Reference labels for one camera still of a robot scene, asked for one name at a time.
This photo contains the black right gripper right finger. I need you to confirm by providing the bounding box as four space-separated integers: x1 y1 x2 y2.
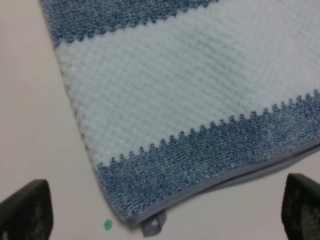
281 173 320 240

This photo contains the right green dot sticker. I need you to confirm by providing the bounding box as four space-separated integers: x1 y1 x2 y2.
103 219 113 231

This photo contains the blue white striped towel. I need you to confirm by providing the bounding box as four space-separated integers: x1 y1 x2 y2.
40 0 320 237

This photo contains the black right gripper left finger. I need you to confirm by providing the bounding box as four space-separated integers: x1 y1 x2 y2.
0 179 54 240

